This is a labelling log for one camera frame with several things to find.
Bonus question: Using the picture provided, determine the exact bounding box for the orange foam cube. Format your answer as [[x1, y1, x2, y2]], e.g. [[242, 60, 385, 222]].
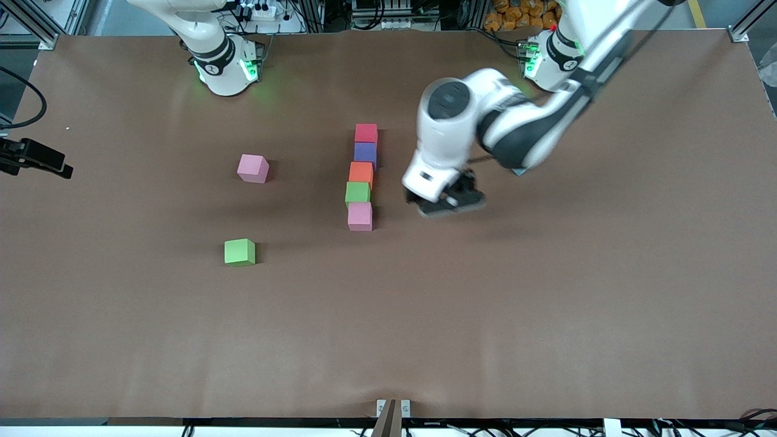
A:
[[348, 161, 375, 188]]

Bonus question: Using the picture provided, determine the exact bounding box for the purple foam cube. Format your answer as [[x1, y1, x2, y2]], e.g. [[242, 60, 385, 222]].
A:
[[354, 142, 378, 171]]

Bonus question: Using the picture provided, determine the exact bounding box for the green foam cube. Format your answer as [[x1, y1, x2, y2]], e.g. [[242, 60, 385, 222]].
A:
[[224, 239, 256, 267], [345, 181, 372, 207]]

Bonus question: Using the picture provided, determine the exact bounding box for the pink foam cube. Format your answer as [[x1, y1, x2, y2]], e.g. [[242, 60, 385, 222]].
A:
[[347, 202, 373, 232], [237, 154, 270, 184]]

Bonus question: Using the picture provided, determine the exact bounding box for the brown table cover sheet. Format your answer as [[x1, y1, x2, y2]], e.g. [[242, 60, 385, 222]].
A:
[[0, 29, 777, 425]]

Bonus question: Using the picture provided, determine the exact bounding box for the bag of orange fruit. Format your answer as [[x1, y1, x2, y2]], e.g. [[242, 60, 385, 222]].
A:
[[484, 0, 562, 32]]

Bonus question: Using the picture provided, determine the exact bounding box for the white rack device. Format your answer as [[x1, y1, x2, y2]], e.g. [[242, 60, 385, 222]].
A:
[[351, 0, 441, 31]]

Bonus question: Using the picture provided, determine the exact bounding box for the white power strip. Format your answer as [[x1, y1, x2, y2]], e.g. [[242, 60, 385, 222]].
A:
[[240, 2, 279, 20]]

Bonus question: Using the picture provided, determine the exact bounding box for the clear plastic bag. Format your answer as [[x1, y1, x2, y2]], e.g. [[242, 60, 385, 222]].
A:
[[758, 42, 777, 119]]

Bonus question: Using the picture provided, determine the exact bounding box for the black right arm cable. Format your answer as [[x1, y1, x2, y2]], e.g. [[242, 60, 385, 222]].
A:
[[0, 66, 48, 130]]

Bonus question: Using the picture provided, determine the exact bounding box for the aluminium frame profile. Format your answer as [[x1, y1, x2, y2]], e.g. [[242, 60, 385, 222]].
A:
[[0, 0, 92, 50], [728, 0, 777, 43]]

